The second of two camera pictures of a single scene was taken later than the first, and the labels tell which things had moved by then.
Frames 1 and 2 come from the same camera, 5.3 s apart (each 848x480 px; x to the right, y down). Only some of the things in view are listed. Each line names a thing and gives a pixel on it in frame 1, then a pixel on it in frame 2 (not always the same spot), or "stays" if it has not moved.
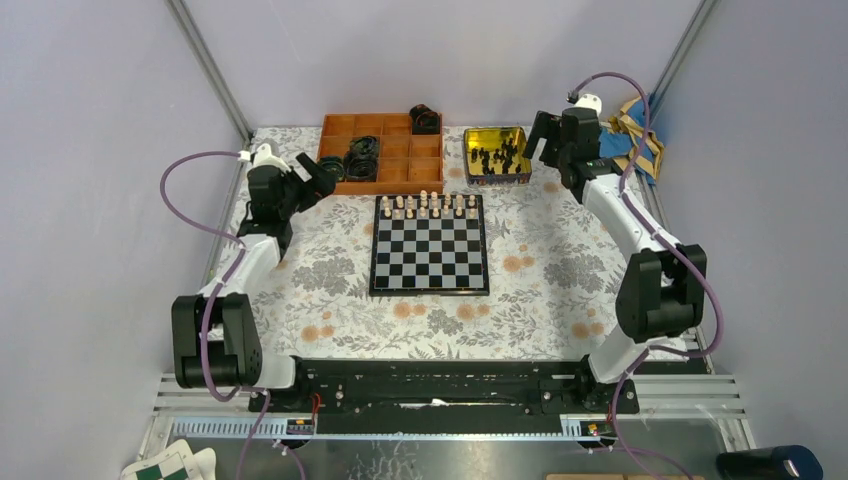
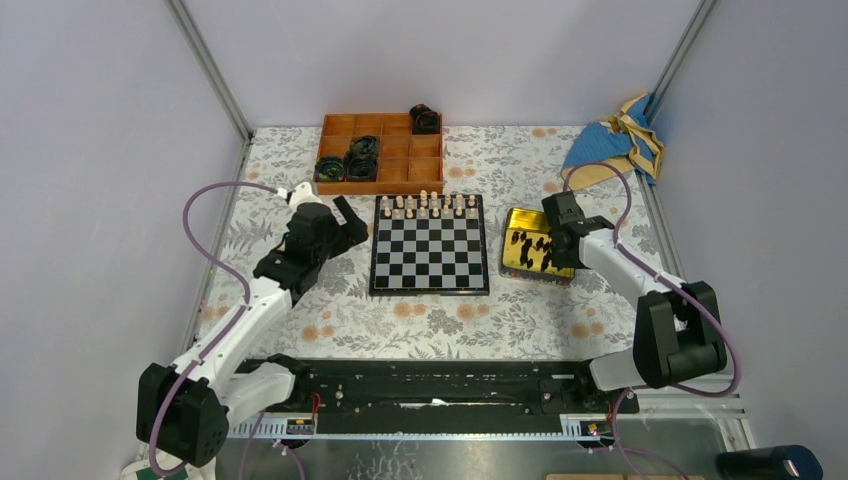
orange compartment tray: (409, 163) stays
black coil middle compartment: (361, 159) stays
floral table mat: (552, 274) stays
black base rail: (444, 395) stays
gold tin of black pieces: (496, 156) to (526, 250)
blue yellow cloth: (621, 139) stays
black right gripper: (544, 126) to (562, 262)
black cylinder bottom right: (784, 462) stays
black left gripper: (322, 180) to (353, 232)
